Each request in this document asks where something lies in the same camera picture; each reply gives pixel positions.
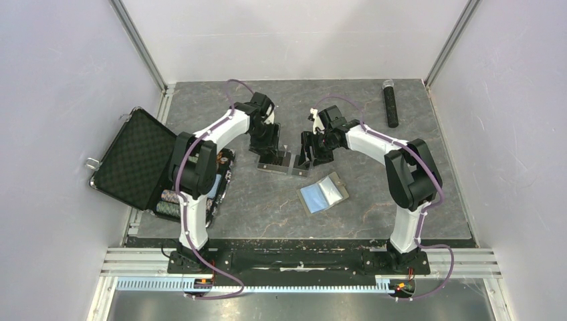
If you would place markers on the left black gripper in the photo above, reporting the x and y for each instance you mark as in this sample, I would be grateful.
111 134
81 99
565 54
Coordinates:
271 143

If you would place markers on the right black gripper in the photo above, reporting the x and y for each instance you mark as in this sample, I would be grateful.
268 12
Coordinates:
308 140

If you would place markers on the clear plastic card box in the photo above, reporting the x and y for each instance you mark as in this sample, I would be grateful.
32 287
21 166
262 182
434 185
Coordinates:
287 167

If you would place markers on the grey card holder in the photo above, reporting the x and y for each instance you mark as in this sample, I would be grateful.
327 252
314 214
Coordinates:
324 194

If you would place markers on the black glitter microphone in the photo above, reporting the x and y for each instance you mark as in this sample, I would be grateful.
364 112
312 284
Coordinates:
390 103

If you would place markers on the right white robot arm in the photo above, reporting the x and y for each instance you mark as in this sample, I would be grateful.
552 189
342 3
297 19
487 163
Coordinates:
412 175

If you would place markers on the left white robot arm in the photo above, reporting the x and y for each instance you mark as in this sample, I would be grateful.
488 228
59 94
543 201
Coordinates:
193 165

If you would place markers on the blue playing card deck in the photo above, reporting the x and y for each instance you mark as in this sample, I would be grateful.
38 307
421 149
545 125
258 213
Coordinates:
213 192

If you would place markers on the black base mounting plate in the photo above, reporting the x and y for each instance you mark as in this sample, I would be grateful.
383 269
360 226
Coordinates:
296 262

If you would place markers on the black poker chip case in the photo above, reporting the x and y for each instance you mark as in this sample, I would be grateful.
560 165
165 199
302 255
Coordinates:
135 168

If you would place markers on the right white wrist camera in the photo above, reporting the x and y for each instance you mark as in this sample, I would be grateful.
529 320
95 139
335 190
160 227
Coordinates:
317 126

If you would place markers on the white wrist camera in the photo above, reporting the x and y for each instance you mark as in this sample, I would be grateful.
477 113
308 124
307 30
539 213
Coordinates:
270 117
317 126

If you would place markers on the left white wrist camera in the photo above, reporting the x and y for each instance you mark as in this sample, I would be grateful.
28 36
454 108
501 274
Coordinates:
270 117

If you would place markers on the slotted cable duct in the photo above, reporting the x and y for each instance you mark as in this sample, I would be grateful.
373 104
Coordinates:
200 286

